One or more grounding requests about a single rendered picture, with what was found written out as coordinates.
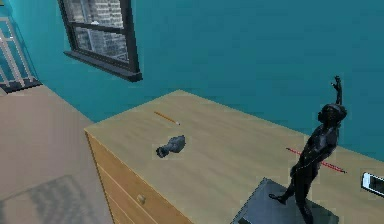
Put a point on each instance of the orange pencil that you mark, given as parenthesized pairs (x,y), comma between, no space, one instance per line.
(166,118)

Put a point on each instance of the small dark grey bust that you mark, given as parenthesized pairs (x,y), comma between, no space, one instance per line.
(173,146)

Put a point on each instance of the light wooden dresser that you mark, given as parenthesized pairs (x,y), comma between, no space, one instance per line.
(213,150)

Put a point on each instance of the black framed window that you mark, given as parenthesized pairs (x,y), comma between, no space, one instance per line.
(100,33)

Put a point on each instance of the black human figure statue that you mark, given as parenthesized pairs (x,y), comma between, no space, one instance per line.
(316,146)

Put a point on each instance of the red pen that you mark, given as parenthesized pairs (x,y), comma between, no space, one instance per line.
(330,165)

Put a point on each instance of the white metal rack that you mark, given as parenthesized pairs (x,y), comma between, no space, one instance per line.
(13,56)

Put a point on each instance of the white cell phone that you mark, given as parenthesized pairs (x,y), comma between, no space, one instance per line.
(373,183)

